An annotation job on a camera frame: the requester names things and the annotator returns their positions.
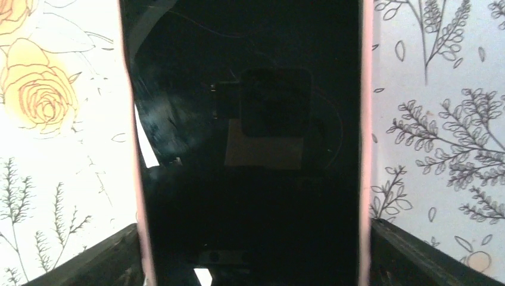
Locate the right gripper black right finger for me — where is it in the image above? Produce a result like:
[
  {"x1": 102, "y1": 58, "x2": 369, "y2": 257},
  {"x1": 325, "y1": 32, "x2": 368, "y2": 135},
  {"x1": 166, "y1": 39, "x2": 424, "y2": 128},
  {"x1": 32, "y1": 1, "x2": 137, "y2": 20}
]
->
[{"x1": 370, "y1": 219, "x2": 501, "y2": 286}]

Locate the phone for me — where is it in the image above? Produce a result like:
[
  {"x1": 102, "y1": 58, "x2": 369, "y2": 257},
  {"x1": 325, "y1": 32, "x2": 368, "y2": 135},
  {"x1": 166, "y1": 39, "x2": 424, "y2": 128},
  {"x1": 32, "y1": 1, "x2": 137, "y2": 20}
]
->
[{"x1": 120, "y1": 1, "x2": 362, "y2": 285}]

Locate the floral patterned table mat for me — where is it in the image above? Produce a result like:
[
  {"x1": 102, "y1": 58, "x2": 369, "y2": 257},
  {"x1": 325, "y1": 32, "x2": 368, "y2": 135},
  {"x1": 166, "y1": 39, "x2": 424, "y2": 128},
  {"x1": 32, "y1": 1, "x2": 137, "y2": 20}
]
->
[{"x1": 1, "y1": 1, "x2": 504, "y2": 285}]

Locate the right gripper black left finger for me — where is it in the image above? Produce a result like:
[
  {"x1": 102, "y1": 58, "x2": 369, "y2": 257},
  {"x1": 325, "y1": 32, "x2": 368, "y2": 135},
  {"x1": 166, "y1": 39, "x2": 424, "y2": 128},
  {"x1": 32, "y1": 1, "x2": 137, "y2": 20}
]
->
[{"x1": 27, "y1": 223, "x2": 145, "y2": 286}]

